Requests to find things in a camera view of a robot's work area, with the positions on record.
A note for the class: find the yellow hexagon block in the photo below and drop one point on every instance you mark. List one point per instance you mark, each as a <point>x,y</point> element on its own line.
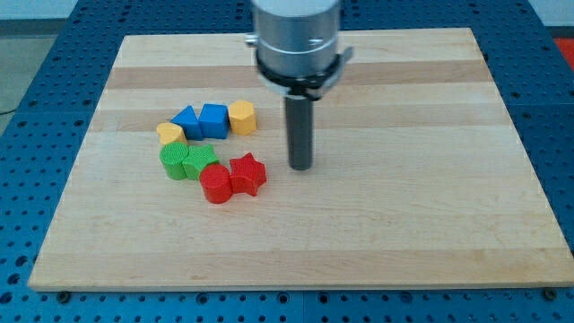
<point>242,116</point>

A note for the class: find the blue triangle block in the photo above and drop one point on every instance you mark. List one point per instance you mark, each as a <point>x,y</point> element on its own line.
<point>188,121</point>

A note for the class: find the green cylinder block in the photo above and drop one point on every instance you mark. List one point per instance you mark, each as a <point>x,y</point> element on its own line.
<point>172,156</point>

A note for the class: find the yellow heart block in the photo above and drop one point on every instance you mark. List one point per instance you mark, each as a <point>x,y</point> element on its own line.
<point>170,133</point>

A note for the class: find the wooden board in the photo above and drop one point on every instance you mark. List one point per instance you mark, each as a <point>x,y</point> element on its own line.
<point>419,180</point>

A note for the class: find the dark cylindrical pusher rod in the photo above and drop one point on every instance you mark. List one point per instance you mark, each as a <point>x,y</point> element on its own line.
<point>299,128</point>

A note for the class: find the green star block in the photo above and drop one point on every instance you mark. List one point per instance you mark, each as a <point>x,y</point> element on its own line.
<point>198,158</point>

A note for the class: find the red cylinder block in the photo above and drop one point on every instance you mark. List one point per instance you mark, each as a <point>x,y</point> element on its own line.
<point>215,182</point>

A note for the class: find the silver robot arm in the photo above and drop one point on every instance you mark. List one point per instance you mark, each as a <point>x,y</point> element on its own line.
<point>296,46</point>

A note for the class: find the red star block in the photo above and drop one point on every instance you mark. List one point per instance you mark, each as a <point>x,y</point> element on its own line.
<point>247,174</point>

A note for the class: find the blue cube block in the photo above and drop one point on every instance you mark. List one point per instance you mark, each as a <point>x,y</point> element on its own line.
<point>214,121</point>

